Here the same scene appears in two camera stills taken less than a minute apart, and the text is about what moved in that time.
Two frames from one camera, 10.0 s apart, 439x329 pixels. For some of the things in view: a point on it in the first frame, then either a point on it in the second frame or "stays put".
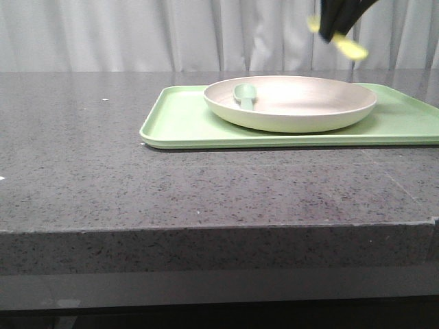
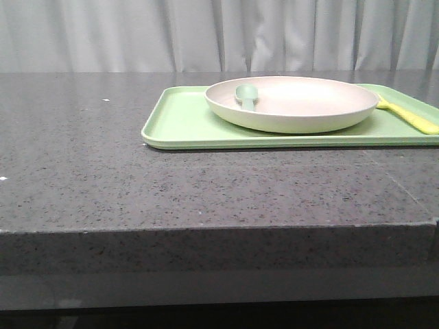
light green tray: [178, 116] stays put
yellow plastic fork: [349, 48] → [421, 123]
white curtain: [188, 35] stays put
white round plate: [291, 103] stays put
